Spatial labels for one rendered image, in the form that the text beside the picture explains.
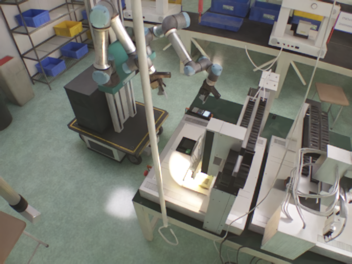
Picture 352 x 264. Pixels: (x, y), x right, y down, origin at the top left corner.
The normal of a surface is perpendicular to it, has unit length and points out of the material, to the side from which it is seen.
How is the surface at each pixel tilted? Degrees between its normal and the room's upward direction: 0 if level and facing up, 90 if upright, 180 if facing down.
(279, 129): 0
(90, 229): 0
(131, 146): 0
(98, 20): 83
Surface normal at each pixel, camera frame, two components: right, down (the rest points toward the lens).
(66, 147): 0.00, -0.69
